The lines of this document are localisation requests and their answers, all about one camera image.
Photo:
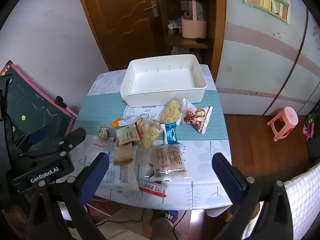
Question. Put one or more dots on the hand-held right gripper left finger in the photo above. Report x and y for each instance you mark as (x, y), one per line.
(93, 180)

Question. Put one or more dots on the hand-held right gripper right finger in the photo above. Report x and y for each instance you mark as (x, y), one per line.
(230, 177)

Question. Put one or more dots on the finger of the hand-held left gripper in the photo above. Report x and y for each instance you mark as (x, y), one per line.
(40, 135)
(73, 138)

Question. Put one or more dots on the clear printed packet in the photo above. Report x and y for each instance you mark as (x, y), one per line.
(122, 176)

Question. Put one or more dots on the round snack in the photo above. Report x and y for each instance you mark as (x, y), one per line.
(103, 134)

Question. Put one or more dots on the beige labelled snack packet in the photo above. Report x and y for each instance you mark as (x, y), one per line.
(127, 135)

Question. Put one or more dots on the small red snack packet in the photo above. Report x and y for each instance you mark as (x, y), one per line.
(152, 187)

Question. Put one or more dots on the clear rice cake packet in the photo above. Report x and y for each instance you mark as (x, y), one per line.
(170, 160)

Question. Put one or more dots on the dark snack packet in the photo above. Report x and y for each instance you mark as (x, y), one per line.
(156, 173)

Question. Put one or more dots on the clear bag of yellow puffs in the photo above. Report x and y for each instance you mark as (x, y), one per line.
(171, 111)
(148, 135)

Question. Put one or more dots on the blue snack packet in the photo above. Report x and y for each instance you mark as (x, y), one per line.
(171, 135)

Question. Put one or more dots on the white plastic storage bin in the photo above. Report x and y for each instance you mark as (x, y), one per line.
(162, 80)

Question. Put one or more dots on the printed tablecloth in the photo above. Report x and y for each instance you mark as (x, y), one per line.
(207, 160)

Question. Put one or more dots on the pink framed chalkboard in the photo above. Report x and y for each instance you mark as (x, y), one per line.
(37, 105)

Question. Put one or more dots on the brown cracker packet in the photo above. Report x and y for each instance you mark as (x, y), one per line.
(122, 155)

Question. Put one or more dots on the black chalkboard clip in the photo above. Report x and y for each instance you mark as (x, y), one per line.
(61, 102)

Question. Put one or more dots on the yellow and white snack packet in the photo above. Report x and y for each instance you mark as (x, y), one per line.
(125, 121)

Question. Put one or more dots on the person's beige trousers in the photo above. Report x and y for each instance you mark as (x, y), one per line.
(125, 226)

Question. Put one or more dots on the red and white snack packet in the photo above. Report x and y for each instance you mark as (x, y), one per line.
(197, 117)

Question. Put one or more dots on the blue slipper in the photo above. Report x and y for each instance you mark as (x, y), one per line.
(171, 216)

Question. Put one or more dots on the checked cloth on chair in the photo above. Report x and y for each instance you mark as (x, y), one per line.
(302, 200)

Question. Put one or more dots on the white paper sheet with writing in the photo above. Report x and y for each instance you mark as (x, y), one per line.
(147, 110)

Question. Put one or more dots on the pink plastic stool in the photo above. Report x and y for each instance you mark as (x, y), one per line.
(285, 120)

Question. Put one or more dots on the pink toy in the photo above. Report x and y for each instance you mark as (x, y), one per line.
(308, 131)

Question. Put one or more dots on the pale blue wardrobe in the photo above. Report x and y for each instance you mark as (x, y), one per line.
(262, 55)

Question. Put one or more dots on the brown wooden door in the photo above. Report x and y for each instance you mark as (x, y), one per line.
(120, 17)

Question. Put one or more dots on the wooden corner shelf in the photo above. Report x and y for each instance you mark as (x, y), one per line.
(187, 42)

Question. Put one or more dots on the small white figurine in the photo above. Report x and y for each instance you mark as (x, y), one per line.
(173, 25)

